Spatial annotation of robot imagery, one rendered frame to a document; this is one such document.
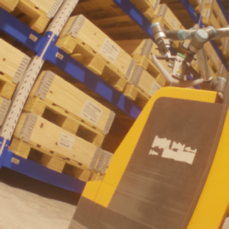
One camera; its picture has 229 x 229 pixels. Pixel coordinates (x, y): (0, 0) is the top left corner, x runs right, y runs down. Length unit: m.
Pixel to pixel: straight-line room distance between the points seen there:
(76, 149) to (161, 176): 1.31
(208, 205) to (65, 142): 1.48
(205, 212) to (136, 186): 0.34
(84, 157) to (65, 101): 0.52
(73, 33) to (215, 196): 1.69
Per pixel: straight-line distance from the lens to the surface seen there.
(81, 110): 2.32
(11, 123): 2.07
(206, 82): 2.94
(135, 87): 2.78
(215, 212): 1.08
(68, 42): 2.23
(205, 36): 1.82
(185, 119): 1.18
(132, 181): 1.22
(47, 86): 2.10
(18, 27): 2.07
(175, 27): 3.40
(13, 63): 1.97
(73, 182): 2.53
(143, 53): 2.90
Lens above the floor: 0.43
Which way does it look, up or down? 12 degrees up
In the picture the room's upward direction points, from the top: 22 degrees clockwise
